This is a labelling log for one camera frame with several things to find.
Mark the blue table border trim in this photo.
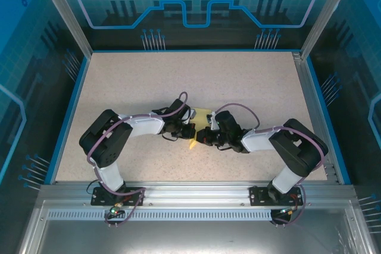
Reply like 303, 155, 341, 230
44, 48, 352, 185

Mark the slotted metal cable strip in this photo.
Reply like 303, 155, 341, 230
46, 209, 274, 220

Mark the cable connector with led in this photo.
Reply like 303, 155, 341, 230
279, 206, 299, 217
109, 202, 125, 217

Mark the yellow paper sheet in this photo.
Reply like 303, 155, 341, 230
188, 106, 211, 150

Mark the aluminium frame post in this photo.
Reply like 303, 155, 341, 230
32, 0, 93, 58
300, 0, 360, 59

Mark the right cable connector with LED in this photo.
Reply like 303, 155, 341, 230
279, 206, 299, 217

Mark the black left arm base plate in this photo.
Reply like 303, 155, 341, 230
90, 186, 146, 206

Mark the steel sheet tray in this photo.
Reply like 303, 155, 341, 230
16, 199, 377, 254

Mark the aluminium side rail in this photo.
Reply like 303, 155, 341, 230
292, 52, 341, 185

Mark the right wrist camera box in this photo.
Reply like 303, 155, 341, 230
206, 111, 217, 131

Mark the left cable connector with LED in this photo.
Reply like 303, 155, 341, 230
109, 202, 125, 217

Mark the aluminium mounting rail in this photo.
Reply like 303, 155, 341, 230
38, 180, 357, 207

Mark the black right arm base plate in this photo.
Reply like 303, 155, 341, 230
249, 185, 304, 207

